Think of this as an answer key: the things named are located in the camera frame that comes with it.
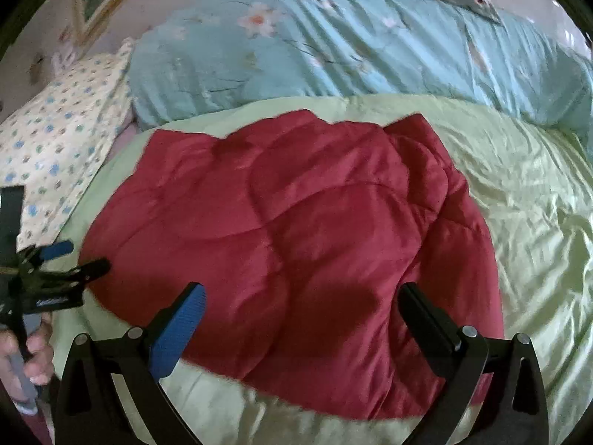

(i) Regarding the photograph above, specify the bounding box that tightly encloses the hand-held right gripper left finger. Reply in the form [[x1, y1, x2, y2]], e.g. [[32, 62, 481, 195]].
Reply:
[[51, 282, 208, 445]]

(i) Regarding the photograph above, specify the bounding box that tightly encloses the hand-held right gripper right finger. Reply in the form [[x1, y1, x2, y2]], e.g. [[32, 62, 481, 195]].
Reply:
[[397, 282, 550, 445]]

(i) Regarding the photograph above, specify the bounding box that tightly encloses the blue floral quilt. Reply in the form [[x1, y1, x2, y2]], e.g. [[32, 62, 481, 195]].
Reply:
[[126, 0, 593, 150]]

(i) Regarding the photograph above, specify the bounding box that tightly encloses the person's left hand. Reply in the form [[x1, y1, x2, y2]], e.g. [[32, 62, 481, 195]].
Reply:
[[0, 310, 56, 400]]

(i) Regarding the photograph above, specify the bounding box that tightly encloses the red quilted jacket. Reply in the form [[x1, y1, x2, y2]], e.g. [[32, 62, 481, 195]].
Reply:
[[78, 109, 506, 423]]

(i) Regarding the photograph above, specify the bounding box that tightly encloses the yellow dotted pillow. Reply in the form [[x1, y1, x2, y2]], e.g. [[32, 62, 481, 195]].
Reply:
[[0, 38, 138, 252]]

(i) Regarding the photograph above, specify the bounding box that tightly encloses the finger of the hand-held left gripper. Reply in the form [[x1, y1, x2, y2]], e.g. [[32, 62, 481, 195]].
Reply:
[[25, 240, 76, 266], [44, 258, 112, 290]]

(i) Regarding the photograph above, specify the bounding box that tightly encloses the light green bed sheet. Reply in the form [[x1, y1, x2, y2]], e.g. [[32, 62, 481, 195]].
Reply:
[[45, 95, 593, 445]]

